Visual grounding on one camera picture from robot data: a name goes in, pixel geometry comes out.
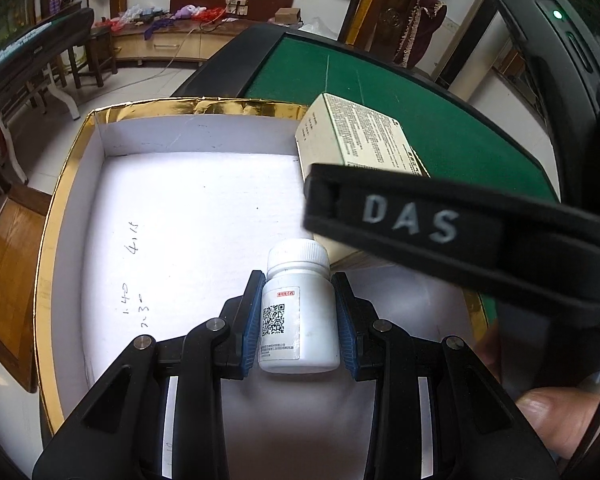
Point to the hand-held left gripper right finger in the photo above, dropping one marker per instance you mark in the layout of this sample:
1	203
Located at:
342	330

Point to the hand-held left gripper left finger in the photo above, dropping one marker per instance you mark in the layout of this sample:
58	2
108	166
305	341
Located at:
252	330

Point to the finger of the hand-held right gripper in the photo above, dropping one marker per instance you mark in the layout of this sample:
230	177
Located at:
410	220

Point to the white pill bottle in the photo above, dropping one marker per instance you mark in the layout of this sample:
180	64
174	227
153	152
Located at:
310	320

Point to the beige medicine box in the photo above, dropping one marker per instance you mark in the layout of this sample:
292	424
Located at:
360	130

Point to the gold-edged white cardboard box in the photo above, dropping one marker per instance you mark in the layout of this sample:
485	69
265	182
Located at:
180	235

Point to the person's right hand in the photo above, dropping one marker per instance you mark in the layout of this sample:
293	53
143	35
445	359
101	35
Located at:
555	420

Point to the standing air conditioner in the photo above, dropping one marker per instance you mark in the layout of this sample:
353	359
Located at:
480	35

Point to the maroon fringed cloth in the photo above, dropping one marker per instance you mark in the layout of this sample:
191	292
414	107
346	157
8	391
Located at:
422	25

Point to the dark wooden armchair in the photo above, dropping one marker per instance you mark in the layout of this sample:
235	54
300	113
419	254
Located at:
380	15

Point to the small cardboard box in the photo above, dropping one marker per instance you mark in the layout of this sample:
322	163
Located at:
287	15

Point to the light wooden chair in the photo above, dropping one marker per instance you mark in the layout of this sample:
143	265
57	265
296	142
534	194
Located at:
10	280

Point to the white power sockets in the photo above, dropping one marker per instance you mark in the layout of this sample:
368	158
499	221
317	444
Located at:
236	6

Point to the red plastic bag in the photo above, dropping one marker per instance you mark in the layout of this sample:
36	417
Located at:
207	14

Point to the low wooden TV bench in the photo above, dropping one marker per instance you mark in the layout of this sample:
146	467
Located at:
145	45

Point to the purple plush toy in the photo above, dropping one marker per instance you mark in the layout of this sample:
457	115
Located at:
187	11

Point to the dark wooden stool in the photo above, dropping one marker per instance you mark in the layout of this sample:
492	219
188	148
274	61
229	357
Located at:
102	45

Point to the dark mahjong table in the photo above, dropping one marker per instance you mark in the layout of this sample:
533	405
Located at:
55	30

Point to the row of mahjong tiles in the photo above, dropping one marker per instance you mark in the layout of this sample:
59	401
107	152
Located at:
15	42

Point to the floral wall mural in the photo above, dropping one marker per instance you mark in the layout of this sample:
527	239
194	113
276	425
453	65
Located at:
0	25

